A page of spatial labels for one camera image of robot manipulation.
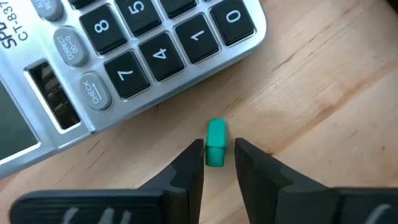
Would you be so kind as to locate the silver desk calculator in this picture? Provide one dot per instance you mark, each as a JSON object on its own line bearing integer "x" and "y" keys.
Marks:
{"x": 124, "y": 74}

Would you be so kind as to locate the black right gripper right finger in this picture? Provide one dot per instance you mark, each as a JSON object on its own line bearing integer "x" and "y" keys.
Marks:
{"x": 311, "y": 205}

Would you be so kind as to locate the small blue-green eraser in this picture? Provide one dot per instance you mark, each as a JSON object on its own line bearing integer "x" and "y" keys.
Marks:
{"x": 215, "y": 146}

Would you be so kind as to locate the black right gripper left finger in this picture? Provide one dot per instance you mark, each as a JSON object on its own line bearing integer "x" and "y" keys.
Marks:
{"x": 124, "y": 208}

